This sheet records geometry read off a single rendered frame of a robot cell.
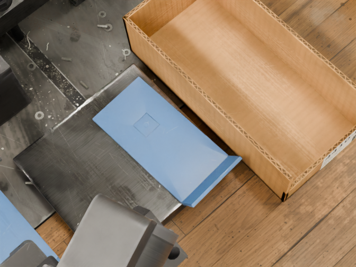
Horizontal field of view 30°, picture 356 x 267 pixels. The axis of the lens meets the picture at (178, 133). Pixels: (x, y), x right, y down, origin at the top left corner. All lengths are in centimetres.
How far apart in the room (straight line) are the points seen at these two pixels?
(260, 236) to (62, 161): 22
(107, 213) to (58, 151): 34
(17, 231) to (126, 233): 26
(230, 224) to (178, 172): 8
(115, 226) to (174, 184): 31
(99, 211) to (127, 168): 32
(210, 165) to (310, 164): 11
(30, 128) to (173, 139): 17
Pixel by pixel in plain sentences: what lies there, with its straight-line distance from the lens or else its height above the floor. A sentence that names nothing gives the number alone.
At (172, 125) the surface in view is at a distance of 71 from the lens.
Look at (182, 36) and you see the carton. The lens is 78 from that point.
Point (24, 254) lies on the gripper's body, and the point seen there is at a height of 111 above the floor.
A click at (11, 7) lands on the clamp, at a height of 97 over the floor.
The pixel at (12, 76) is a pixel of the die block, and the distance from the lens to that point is 71.
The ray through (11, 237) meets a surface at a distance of 63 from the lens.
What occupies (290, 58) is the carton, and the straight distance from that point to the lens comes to 74.
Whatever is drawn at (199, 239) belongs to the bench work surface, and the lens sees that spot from 69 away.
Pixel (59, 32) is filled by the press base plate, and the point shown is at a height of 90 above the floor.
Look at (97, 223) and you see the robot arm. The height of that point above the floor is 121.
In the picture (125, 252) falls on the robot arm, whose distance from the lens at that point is 37.
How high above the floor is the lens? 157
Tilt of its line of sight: 67 degrees down
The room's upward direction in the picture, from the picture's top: 9 degrees counter-clockwise
